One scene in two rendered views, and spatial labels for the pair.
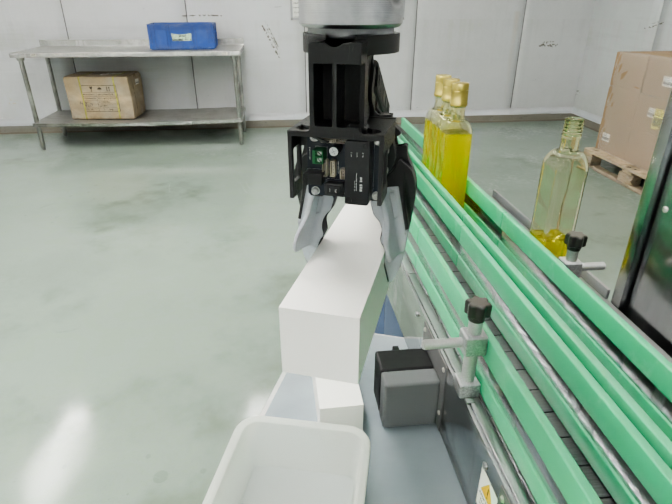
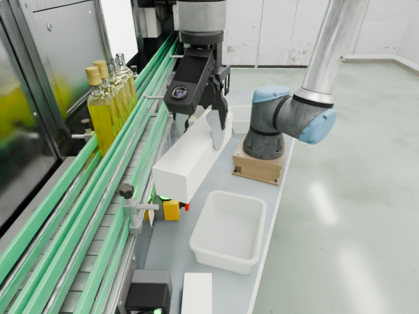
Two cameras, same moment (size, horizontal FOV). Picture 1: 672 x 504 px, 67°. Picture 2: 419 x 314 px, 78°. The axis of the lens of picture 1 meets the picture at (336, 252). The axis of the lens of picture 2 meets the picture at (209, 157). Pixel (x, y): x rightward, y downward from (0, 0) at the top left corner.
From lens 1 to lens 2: 86 cm
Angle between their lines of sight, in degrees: 118
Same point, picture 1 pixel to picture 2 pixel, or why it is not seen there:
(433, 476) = (158, 257)
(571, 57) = not seen: outside the picture
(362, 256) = (197, 129)
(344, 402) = (196, 276)
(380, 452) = (179, 274)
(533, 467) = (142, 179)
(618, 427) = (112, 164)
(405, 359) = (146, 293)
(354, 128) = not seen: hidden behind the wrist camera
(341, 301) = not seen: hidden behind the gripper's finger
